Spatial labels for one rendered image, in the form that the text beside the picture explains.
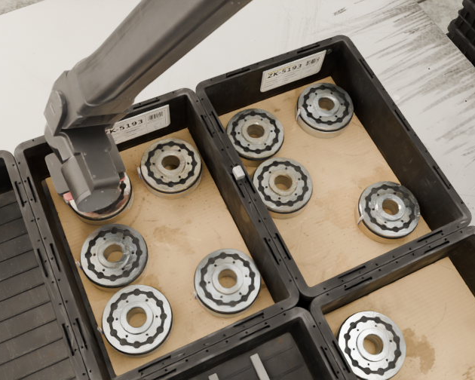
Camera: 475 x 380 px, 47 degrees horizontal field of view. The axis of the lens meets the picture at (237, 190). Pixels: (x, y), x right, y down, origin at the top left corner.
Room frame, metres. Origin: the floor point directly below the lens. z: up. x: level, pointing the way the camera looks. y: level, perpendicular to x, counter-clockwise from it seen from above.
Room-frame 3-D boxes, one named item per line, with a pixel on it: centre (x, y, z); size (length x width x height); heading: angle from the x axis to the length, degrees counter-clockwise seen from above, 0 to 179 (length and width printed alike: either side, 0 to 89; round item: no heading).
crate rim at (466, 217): (0.45, -0.13, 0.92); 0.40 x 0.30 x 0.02; 33
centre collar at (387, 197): (0.40, -0.25, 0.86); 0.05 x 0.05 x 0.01
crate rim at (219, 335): (0.29, 0.12, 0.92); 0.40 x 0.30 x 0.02; 33
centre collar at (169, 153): (0.42, 0.12, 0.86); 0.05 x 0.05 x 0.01
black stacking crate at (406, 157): (0.45, -0.13, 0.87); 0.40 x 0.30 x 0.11; 33
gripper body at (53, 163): (0.35, 0.23, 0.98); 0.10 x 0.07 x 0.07; 122
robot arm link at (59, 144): (0.34, 0.22, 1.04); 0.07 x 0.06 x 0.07; 35
